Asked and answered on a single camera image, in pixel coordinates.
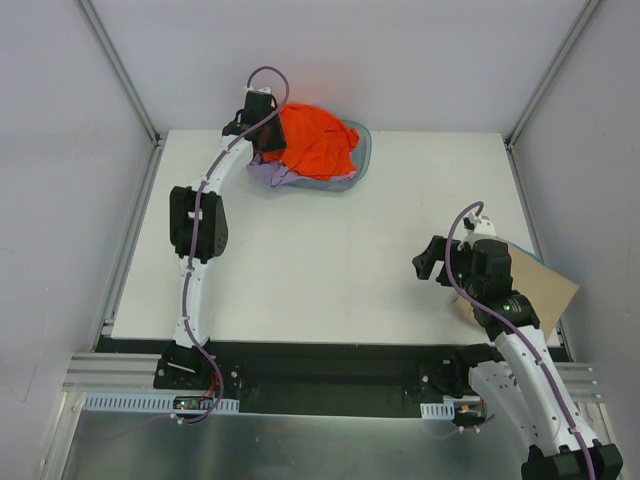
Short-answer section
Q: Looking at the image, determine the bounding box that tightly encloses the slotted cable duct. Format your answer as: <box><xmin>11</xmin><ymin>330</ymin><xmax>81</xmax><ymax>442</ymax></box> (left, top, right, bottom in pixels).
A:
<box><xmin>84</xmin><ymin>393</ymin><xmax>240</xmax><ymax>415</ymax></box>
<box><xmin>420</xmin><ymin>401</ymin><xmax>456</xmax><ymax>421</ymax></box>

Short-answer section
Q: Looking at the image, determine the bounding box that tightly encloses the orange t shirt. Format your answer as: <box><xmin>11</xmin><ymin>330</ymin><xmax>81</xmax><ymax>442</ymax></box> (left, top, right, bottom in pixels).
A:
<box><xmin>262</xmin><ymin>103</ymin><xmax>360</xmax><ymax>181</ymax></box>

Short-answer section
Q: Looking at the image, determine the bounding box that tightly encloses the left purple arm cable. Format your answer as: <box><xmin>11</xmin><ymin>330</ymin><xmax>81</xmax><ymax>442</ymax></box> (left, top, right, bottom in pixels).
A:
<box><xmin>94</xmin><ymin>65</ymin><xmax>292</xmax><ymax>441</ymax></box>

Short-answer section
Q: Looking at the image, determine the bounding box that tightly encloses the teal cloth under cardboard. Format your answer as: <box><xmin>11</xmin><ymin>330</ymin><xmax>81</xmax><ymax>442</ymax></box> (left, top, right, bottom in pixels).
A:
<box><xmin>512</xmin><ymin>244</ymin><xmax>545</xmax><ymax>265</ymax></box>

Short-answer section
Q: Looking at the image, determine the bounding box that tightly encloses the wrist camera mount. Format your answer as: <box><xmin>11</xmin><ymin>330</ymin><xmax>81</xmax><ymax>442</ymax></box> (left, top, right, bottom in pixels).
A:
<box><xmin>244</xmin><ymin>86</ymin><xmax>272</xmax><ymax>95</ymax></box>
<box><xmin>463</xmin><ymin>212</ymin><xmax>497</xmax><ymax>246</ymax></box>

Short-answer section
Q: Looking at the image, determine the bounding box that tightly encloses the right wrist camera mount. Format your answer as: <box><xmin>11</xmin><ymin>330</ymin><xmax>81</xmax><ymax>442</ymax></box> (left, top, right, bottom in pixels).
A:
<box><xmin>463</xmin><ymin>212</ymin><xmax>497</xmax><ymax>246</ymax></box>

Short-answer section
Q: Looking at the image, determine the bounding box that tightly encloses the left slotted cable duct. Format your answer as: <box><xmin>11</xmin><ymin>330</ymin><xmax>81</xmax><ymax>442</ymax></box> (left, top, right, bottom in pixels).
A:
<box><xmin>84</xmin><ymin>393</ymin><xmax>240</xmax><ymax>415</ymax></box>

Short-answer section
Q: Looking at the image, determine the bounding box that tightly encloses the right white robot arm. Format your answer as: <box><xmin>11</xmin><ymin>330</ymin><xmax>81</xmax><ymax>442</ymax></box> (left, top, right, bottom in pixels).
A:
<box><xmin>412</xmin><ymin>235</ymin><xmax>623</xmax><ymax>479</ymax></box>

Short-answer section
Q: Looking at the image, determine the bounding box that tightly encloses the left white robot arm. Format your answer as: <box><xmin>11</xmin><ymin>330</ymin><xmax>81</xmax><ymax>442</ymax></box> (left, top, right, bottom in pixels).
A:
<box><xmin>153</xmin><ymin>87</ymin><xmax>286</xmax><ymax>389</ymax></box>

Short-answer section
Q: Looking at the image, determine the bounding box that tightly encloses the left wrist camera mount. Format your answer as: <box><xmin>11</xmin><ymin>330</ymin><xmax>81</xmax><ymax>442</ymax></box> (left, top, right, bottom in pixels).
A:
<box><xmin>244</xmin><ymin>86</ymin><xmax>272</xmax><ymax>95</ymax></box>

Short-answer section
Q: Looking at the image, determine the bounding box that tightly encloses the right slotted cable duct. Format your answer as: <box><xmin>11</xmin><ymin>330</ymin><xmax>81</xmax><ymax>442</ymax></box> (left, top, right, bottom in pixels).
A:
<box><xmin>420</xmin><ymin>401</ymin><xmax>456</xmax><ymax>421</ymax></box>

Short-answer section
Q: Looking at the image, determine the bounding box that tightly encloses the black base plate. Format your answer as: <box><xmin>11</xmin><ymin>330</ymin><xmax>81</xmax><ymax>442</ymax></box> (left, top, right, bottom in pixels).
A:
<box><xmin>97</xmin><ymin>337</ymin><xmax>501</xmax><ymax>418</ymax></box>

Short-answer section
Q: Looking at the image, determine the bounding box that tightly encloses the teal plastic basket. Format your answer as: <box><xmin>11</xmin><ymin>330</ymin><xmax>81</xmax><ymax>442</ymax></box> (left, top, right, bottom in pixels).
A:
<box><xmin>281</xmin><ymin>120</ymin><xmax>372</xmax><ymax>192</ymax></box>

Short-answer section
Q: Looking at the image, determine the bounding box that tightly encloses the left aluminium frame post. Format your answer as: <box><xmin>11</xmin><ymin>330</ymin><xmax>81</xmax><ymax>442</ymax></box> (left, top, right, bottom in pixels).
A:
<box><xmin>74</xmin><ymin>0</ymin><xmax>162</xmax><ymax>146</ymax></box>

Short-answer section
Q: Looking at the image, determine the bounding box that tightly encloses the aluminium frame post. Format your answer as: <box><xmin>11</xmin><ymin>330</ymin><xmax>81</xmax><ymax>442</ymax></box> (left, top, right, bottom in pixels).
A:
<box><xmin>74</xmin><ymin>0</ymin><xmax>162</xmax><ymax>146</ymax></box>
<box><xmin>505</xmin><ymin>0</ymin><xmax>602</xmax><ymax>152</ymax></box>

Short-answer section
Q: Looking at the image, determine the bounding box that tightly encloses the lilac t shirt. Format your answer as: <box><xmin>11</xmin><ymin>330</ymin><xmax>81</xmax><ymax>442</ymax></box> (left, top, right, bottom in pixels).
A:
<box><xmin>246</xmin><ymin>154</ymin><xmax>357</xmax><ymax>191</ymax></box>

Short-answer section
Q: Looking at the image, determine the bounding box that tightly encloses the brown cardboard sheet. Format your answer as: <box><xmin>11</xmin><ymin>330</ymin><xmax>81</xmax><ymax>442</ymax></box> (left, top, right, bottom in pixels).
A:
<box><xmin>451</xmin><ymin>239</ymin><xmax>581</xmax><ymax>344</ymax></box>

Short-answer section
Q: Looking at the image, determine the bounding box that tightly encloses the front aluminium rail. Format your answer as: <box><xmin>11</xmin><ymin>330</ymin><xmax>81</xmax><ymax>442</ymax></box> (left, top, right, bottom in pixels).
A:
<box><xmin>62</xmin><ymin>352</ymin><xmax>605</xmax><ymax>403</ymax></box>

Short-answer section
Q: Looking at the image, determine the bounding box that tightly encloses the right aluminium frame post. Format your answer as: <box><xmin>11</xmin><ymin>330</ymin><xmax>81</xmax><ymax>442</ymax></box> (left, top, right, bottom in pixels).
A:
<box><xmin>505</xmin><ymin>0</ymin><xmax>602</xmax><ymax>152</ymax></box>

